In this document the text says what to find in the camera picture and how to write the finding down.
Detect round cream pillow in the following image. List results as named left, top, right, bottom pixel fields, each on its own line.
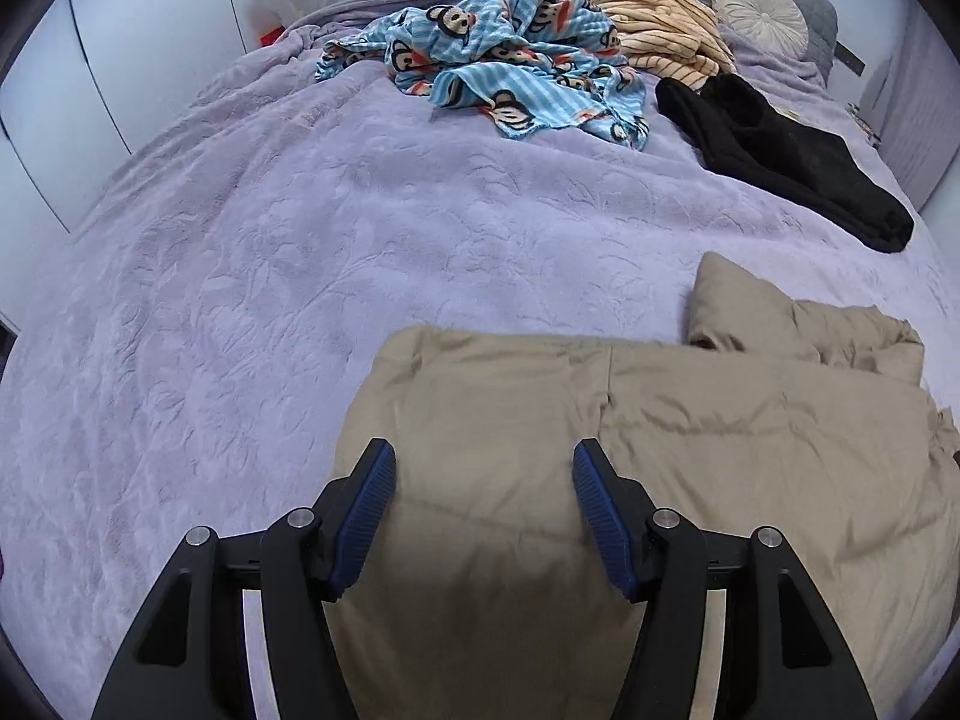
left=711, top=0, right=811, bottom=53

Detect beige puffer jacket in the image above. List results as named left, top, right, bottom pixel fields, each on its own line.
left=330, top=251, right=960, bottom=720

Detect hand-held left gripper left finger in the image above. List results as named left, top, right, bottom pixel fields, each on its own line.
left=91, top=437, right=398, bottom=720

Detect white wardrobe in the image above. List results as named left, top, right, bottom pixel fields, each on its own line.
left=0, top=0, right=252, bottom=331

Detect blue monkey print cloth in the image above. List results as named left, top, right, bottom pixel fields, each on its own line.
left=313, top=0, right=647, bottom=151

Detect purple fleece blanket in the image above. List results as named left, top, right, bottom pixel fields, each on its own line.
left=0, top=0, right=960, bottom=720

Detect small boxes on nightstand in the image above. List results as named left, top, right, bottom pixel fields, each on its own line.
left=846, top=101, right=884, bottom=149

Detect black garment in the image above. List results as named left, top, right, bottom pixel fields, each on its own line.
left=655, top=73, right=916, bottom=254

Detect cream striped garment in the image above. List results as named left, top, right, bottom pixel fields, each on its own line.
left=577, top=0, right=740, bottom=91

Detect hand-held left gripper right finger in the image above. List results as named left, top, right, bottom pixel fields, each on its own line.
left=571, top=439, right=878, bottom=720

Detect grey curtain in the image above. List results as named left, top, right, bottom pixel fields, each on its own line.
left=859, top=7, right=960, bottom=203

